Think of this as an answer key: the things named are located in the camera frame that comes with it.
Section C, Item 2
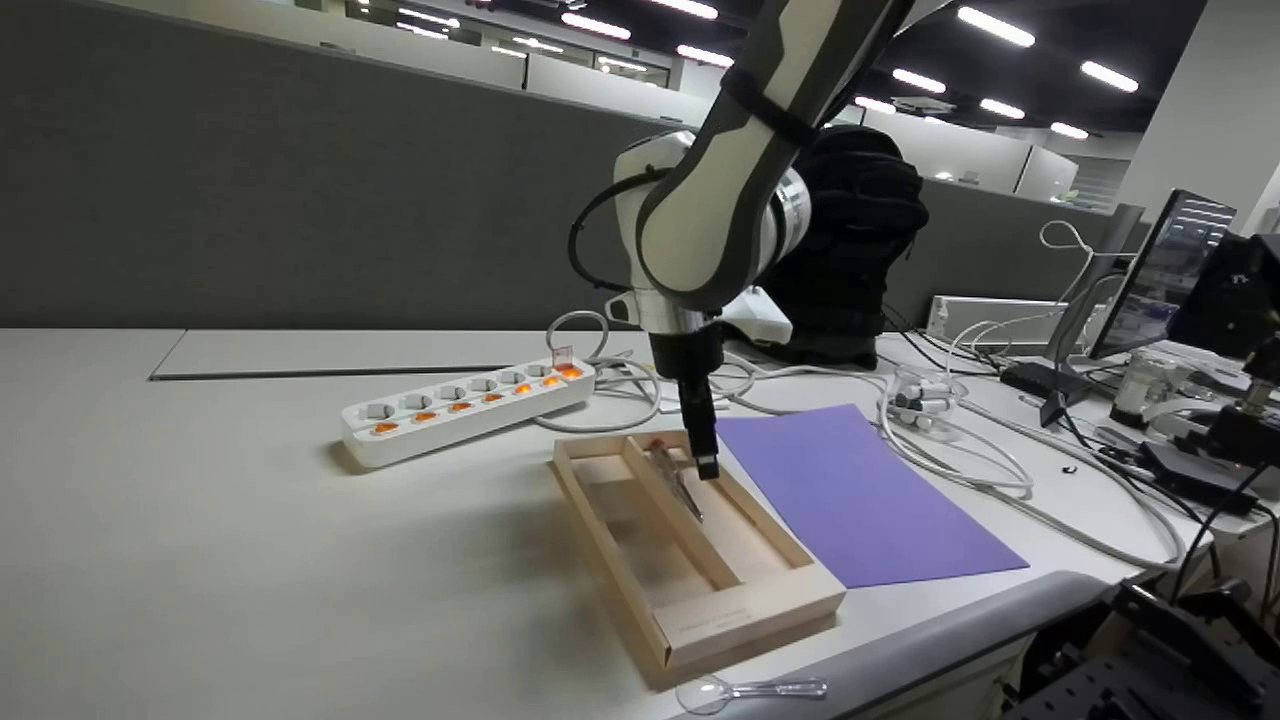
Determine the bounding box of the white power strip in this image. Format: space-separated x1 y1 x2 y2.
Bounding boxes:
333 356 600 470

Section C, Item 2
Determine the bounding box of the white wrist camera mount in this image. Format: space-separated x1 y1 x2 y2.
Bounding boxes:
717 283 801 348

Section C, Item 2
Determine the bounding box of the black equipment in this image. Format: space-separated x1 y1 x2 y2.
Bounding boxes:
995 574 1280 720

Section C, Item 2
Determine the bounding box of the wooden divided tray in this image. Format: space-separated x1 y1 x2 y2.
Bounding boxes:
549 427 847 693

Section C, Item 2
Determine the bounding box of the computer monitor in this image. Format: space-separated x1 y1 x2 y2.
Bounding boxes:
1088 186 1242 360

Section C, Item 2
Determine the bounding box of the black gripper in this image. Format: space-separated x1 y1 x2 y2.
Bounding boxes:
644 328 732 484

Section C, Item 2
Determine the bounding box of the purple mat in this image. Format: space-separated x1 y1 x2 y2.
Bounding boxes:
717 403 1030 591

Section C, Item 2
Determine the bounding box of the clear round plastic device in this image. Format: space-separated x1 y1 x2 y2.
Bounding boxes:
884 368 971 430

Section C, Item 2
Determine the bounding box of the clear plastic spoon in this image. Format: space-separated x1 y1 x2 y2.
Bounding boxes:
670 670 833 720

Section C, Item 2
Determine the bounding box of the grey office partition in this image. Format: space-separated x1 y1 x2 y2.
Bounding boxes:
0 0 1133 336

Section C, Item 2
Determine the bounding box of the white box device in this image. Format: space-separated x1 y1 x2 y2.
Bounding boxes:
923 292 1073 356

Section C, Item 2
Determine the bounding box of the black power adapter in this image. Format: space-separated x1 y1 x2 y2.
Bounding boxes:
995 356 1110 403

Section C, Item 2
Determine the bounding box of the white looped cable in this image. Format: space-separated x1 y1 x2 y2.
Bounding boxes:
873 384 1040 506

